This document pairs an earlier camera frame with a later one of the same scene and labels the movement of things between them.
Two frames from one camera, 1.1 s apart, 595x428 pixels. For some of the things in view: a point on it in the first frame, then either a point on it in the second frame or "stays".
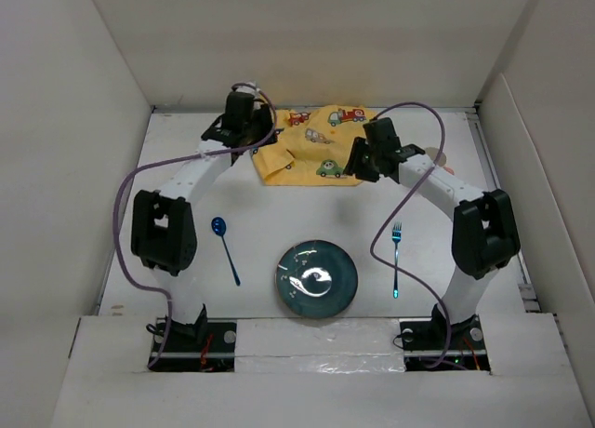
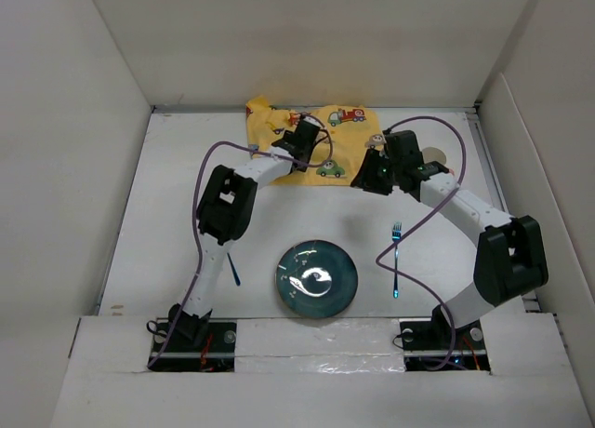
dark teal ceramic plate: x=316 y=279 stays
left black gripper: x=262 y=116 -> x=288 y=133
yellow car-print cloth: x=310 y=148 stays
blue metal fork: x=396 y=234 stays
